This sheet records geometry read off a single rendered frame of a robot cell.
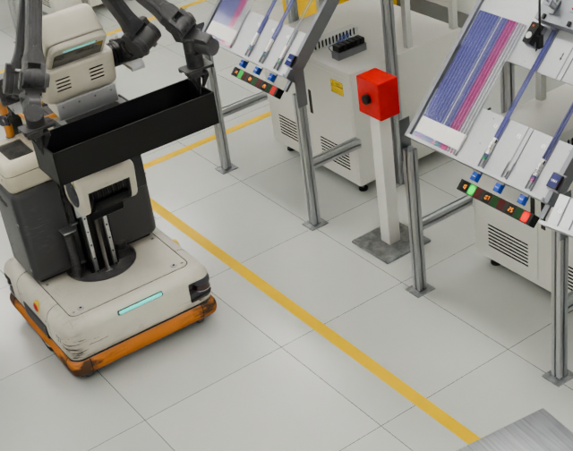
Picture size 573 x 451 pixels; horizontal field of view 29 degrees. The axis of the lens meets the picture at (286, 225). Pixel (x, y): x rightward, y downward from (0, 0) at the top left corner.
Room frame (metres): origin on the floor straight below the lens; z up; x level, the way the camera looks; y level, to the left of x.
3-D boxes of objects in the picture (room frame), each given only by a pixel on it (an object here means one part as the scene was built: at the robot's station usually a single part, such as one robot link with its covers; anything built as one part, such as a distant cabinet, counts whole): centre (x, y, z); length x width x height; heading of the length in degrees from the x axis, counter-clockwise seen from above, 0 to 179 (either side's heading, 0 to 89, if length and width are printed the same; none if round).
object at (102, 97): (3.51, 0.60, 0.99); 0.28 x 0.16 x 0.22; 120
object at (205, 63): (3.40, 0.22, 1.21); 0.10 x 0.07 x 0.07; 120
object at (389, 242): (4.02, -0.43, 0.39); 0.24 x 0.24 x 0.78; 31
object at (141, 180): (3.65, 0.61, 0.68); 0.28 x 0.27 x 0.25; 120
